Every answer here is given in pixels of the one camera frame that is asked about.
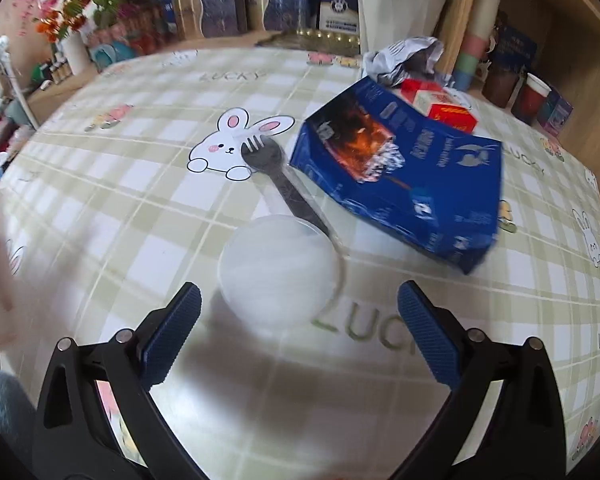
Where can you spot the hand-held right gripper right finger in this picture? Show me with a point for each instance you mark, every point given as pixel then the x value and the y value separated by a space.
pixel 430 337

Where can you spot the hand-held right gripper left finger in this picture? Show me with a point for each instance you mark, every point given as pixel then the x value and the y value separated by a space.
pixel 172 327

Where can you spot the white round plastic lid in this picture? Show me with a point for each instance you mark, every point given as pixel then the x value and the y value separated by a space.
pixel 280 270

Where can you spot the blue coffee carton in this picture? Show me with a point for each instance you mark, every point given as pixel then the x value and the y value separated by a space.
pixel 405 185

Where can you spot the black fork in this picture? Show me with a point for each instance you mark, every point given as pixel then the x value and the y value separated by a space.
pixel 265 157

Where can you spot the red white cigarette pack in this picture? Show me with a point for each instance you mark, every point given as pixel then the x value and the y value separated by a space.
pixel 440 105

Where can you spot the grey white paper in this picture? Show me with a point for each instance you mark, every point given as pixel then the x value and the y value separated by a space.
pixel 405 57

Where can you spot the person's left forearm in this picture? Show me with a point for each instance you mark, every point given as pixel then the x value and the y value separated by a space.
pixel 5 410

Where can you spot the checked bunny tablecloth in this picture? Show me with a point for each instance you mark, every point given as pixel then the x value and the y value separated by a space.
pixel 130 210

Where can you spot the low wooden sideboard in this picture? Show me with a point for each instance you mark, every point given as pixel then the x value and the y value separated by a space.
pixel 55 100

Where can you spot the holographic blue box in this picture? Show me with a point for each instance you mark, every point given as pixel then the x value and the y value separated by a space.
pixel 555 112

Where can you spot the dark red white-rimmed cup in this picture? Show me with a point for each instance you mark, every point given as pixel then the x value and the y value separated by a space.
pixel 530 100

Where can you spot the brown glass cup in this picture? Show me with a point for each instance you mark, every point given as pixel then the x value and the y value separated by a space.
pixel 500 87

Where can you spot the row of small brown bottles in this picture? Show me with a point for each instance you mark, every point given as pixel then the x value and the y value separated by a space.
pixel 55 72

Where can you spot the white ribbed vase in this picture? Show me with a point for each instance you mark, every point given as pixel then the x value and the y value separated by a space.
pixel 75 55

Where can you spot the stack of pastel cups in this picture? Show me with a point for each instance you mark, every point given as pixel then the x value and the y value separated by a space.
pixel 472 40

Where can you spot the blue text box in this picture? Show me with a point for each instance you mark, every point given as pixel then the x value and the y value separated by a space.
pixel 515 45

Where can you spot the gold green leaf tray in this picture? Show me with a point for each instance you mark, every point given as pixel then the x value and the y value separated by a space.
pixel 310 40

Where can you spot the blue gold gift box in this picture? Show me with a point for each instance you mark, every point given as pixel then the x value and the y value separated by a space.
pixel 280 2
pixel 205 10

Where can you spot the orange flower bouquet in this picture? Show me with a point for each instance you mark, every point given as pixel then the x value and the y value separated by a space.
pixel 60 25

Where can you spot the white faceted flower pot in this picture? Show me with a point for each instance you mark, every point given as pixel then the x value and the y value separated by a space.
pixel 400 15

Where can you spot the wooden shelf unit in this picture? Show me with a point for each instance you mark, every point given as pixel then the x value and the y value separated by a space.
pixel 465 0

